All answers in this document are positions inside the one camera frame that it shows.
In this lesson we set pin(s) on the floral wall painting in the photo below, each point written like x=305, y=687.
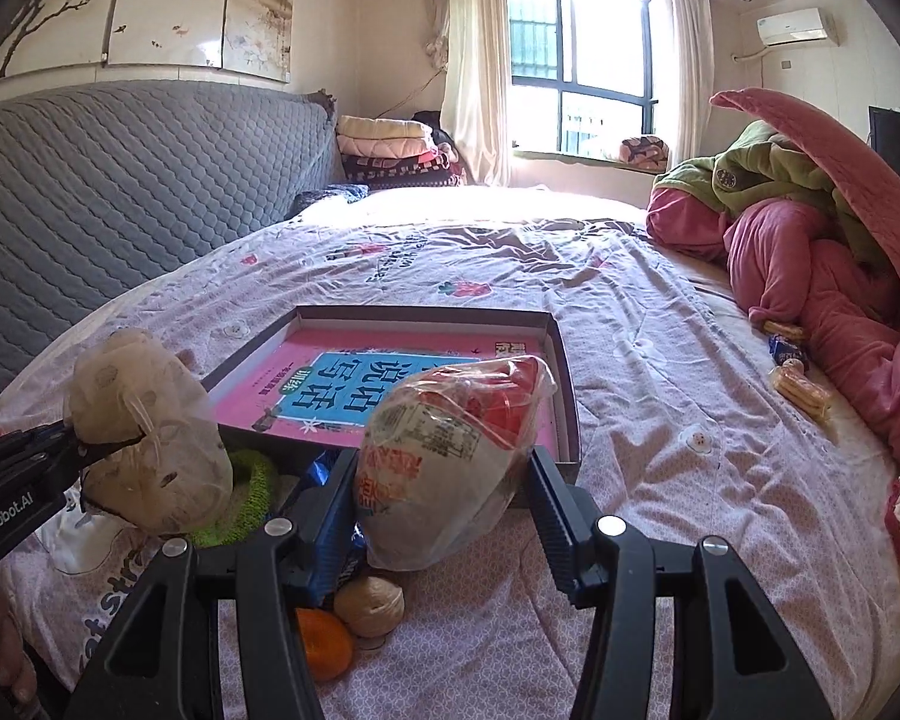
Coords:
x=247, y=36

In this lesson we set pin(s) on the grey quilted headboard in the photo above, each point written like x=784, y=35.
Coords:
x=104, y=187

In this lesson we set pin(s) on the biscuit packet on bed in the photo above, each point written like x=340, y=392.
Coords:
x=809, y=397

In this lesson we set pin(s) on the pink crumpled duvet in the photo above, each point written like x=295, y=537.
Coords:
x=786, y=265

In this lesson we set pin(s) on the folded blanket stack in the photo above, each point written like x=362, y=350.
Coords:
x=400, y=153

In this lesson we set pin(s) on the green blanket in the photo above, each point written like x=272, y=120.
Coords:
x=763, y=164

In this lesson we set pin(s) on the blue snack wrapper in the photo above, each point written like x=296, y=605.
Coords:
x=786, y=352

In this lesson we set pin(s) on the beige twine ball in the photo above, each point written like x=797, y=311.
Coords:
x=370, y=606

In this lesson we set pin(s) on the white air conditioner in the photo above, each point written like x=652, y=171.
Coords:
x=808, y=25

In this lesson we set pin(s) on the orange tangerine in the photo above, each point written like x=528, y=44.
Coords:
x=327, y=643

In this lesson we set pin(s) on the floral cushion on sill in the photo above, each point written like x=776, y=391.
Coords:
x=646, y=152

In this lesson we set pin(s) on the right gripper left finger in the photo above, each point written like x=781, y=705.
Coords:
x=160, y=655

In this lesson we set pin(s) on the beige mesh pouch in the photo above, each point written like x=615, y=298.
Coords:
x=171, y=473

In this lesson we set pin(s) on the small golden snack packet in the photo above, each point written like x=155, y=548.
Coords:
x=790, y=332

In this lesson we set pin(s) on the pink quilted cover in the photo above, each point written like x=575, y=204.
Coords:
x=866, y=189

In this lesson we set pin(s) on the blue Oreo cookie pack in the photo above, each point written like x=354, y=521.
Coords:
x=322, y=479

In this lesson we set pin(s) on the cream curtain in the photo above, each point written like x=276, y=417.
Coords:
x=694, y=75
x=469, y=43

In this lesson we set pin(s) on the left cream curtain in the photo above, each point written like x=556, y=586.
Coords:
x=469, y=43

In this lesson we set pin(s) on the person's left hand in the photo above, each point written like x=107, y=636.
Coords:
x=16, y=670

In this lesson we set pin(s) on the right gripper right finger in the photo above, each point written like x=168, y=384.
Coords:
x=733, y=656

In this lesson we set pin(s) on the right cream curtain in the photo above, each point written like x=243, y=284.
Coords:
x=694, y=75

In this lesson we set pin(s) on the white red snack bag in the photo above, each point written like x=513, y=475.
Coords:
x=442, y=458

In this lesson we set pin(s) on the pink blue book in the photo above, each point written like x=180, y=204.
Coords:
x=318, y=379

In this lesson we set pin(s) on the grey cardboard box tray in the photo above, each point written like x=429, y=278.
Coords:
x=558, y=433

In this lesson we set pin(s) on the window with dark frame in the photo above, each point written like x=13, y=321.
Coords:
x=582, y=75

